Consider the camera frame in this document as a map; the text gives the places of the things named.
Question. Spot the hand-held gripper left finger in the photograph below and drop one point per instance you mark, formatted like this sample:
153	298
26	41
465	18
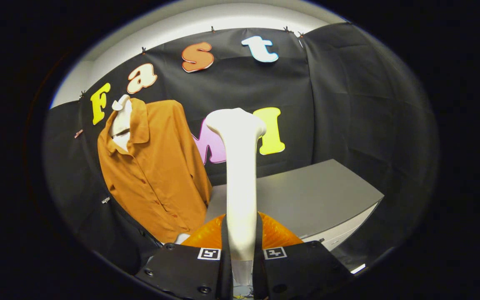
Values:
226	271

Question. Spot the grey cabinet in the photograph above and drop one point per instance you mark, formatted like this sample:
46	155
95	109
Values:
306	196

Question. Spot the black backdrop cloth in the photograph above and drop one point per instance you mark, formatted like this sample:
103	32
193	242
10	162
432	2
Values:
348	104

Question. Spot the pink clip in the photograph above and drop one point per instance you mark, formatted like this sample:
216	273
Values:
78	133

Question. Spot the orange-brown button shirt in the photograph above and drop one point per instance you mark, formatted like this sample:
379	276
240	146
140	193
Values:
156	175

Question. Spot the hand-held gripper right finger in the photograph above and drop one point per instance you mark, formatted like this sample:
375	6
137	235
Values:
258	275

